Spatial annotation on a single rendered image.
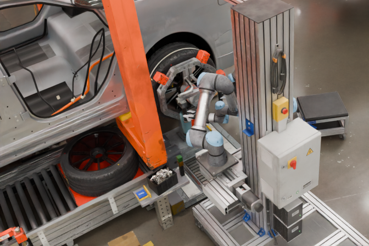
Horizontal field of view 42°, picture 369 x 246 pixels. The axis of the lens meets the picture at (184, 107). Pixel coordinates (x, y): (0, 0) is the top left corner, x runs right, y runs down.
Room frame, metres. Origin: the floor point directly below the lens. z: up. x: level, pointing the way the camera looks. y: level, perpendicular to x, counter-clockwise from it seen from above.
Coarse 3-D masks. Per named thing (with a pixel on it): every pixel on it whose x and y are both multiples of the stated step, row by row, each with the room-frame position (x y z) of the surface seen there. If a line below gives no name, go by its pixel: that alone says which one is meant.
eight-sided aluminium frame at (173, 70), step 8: (184, 64) 3.33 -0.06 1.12; (192, 64) 3.34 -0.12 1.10; (200, 64) 3.37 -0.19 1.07; (208, 64) 3.45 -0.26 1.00; (168, 72) 3.30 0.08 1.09; (176, 72) 3.27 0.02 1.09; (168, 80) 3.24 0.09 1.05; (160, 88) 3.24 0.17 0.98; (160, 96) 3.20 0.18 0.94; (160, 104) 3.24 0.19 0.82; (168, 112) 3.22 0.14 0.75; (176, 112) 3.31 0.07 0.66
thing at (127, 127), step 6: (120, 120) 3.30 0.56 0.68; (126, 120) 3.28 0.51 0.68; (132, 120) 3.27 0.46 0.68; (120, 126) 3.32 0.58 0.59; (126, 126) 3.20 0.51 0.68; (132, 126) 3.19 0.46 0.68; (126, 132) 3.18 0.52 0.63; (132, 132) 3.10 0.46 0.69; (132, 138) 3.06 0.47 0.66; (132, 144) 3.10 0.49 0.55; (138, 150) 2.98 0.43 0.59
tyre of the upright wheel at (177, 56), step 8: (160, 48) 3.56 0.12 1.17; (168, 48) 3.52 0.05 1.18; (176, 48) 3.50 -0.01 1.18; (152, 56) 3.51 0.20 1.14; (160, 56) 3.45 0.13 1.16; (168, 56) 3.41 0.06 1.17; (176, 56) 3.39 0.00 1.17; (184, 56) 3.41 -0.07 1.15; (192, 56) 3.43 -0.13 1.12; (152, 64) 3.43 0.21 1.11; (160, 64) 3.36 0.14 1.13; (168, 64) 3.34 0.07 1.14; (176, 64) 3.37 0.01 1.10; (152, 80) 3.30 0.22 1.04; (160, 112) 3.28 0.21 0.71
